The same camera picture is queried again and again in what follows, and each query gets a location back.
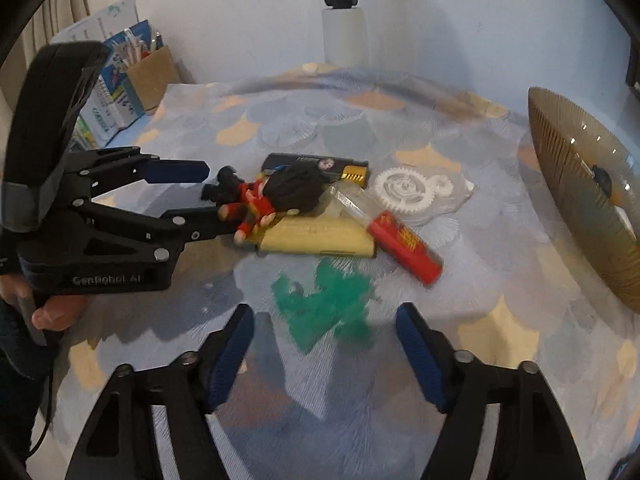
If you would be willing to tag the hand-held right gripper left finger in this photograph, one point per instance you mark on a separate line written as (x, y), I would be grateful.
(230, 360)

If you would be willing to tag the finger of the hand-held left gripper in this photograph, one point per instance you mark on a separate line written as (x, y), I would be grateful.
(200, 225)
(175, 171)

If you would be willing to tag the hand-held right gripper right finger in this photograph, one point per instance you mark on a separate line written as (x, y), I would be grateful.
(420, 360)

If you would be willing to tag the red-dressed doll figure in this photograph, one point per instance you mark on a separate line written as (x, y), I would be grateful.
(290, 190)

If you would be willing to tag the teal snowflake toy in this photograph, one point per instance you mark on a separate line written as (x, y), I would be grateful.
(325, 305)

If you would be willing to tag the yellow bar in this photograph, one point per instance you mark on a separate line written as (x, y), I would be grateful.
(320, 240)

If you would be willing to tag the red tube with clear cap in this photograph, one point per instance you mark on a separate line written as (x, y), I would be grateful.
(405, 240)

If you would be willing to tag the black lighter with gold tip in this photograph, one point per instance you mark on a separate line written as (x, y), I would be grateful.
(345, 166)

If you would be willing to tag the white gear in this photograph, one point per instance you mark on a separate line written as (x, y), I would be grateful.
(405, 192)

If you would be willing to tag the amber glass bowl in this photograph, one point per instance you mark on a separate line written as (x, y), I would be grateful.
(565, 160)

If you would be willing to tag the person's left hand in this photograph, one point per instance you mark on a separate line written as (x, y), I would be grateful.
(60, 312)

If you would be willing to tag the row of upright books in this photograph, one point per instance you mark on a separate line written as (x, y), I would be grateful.
(107, 100)

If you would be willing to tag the brown pen holder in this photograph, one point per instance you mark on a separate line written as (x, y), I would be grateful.
(152, 80)

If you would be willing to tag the beige curtain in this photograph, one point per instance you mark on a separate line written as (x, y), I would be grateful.
(55, 15)

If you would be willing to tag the bunch of pencils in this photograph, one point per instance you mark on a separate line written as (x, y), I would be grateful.
(137, 50)

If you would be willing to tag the fan-patterned table mat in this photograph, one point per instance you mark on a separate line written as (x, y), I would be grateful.
(350, 110)

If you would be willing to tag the white desk lamp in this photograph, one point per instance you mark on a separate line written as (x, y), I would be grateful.
(342, 25)

